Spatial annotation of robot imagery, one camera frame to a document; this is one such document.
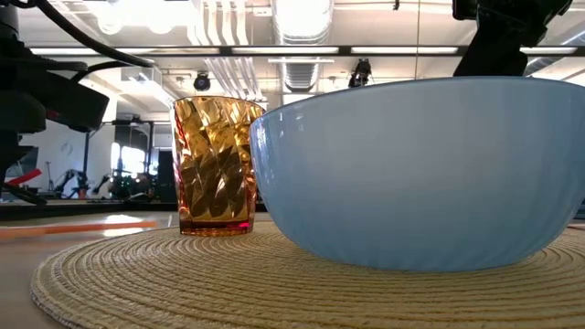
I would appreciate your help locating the orange drinking straw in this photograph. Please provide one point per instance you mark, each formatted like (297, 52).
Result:
(91, 227)

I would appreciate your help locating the light blue bowl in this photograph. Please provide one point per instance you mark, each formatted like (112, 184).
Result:
(411, 173)

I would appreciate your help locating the amber faceted plastic cup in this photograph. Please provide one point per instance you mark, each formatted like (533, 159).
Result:
(215, 169)

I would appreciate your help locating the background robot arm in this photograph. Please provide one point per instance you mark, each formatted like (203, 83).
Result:
(73, 180)

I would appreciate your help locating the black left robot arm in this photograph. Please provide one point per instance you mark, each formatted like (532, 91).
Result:
(9, 27)

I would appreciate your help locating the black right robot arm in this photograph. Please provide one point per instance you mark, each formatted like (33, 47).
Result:
(512, 8)

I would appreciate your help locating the red background bar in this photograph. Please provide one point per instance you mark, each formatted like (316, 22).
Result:
(25, 177)

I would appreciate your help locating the white ceiling air unit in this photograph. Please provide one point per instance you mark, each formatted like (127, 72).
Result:
(141, 75)

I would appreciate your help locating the black oval background object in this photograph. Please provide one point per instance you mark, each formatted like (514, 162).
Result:
(23, 194)

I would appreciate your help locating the black ceiling spotlight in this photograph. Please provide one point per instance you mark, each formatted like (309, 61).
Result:
(361, 73)
(201, 82)

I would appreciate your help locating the dark background cabinet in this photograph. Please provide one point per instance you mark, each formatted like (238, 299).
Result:
(166, 178)

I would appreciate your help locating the black ceiling light bar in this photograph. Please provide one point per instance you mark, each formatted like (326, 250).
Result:
(283, 50)

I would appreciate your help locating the round woven straw placemat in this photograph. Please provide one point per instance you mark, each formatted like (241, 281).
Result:
(228, 288)

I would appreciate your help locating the black background post frame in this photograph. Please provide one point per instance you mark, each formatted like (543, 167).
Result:
(86, 151)

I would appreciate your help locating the black metal table frame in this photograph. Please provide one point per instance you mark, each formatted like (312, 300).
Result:
(68, 210)

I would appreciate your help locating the silver ceiling air duct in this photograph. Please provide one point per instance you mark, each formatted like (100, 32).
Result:
(301, 41)

